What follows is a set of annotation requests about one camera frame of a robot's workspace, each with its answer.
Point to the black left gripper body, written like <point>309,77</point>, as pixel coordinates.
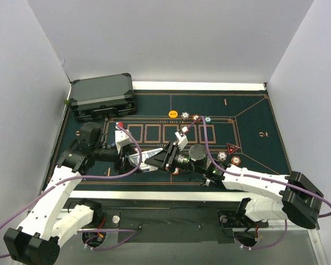
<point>121,159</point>

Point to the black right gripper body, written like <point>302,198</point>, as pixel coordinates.
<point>171,155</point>

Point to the blue playing card deck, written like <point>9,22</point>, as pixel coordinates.
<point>143,160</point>

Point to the green blue poker chip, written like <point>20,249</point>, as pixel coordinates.
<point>208,119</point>

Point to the orange red chip stack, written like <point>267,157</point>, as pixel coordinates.
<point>176,171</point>

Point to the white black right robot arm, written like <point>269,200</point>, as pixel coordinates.
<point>293,197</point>

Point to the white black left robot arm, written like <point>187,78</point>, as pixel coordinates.
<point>58,193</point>

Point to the orange dealer button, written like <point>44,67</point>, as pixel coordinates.
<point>173,114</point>

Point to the black aluminium poker case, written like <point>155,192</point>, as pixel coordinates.
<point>102,97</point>

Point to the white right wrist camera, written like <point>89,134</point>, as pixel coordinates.
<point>182,138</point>

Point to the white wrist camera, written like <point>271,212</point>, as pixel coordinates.
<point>182,138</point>
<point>121,138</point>

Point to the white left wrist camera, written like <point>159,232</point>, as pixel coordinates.
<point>121,138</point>

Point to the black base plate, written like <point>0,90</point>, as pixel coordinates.
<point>147,221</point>

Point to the aluminium mounting rail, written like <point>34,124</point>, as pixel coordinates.
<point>282,244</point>

